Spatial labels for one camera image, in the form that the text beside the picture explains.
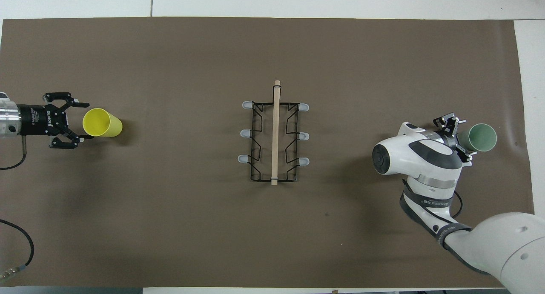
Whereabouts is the pale green plastic cup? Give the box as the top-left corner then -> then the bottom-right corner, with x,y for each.
457,123 -> 498,153

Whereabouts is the yellow plastic cup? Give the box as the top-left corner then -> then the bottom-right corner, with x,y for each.
82,108 -> 123,137

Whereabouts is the black wire cup rack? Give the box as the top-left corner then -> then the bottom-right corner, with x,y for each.
237,80 -> 310,187

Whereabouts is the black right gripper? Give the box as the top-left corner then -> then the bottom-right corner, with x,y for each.
433,112 -> 474,166

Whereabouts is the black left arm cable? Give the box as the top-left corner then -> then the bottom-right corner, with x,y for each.
0,137 -> 35,283

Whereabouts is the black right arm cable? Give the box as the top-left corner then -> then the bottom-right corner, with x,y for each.
449,190 -> 465,220

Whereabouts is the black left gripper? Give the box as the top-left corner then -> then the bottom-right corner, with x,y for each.
17,91 -> 95,149

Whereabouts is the brown table mat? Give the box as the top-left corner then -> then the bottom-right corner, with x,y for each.
0,17 -> 544,288

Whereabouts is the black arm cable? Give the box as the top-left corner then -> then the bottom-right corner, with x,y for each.
449,190 -> 465,220
0,137 -> 35,283

